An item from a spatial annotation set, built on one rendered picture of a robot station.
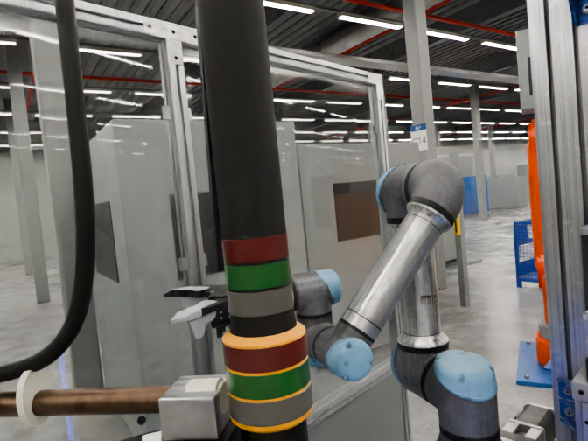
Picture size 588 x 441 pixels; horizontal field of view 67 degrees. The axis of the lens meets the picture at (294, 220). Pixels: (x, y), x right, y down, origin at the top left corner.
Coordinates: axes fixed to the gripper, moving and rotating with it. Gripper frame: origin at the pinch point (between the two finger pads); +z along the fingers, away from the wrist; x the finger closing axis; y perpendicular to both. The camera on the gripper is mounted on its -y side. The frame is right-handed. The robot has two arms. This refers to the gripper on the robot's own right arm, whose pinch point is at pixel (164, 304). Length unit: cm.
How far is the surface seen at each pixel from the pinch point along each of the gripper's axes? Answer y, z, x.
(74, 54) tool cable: -34, 5, -56
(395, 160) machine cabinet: -2, -256, 319
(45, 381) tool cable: -16, 9, -56
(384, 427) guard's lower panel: 73, -71, 41
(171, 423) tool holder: -15, 2, -62
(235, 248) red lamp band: -24, -1, -63
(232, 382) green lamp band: -18, -1, -63
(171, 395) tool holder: -17, 2, -61
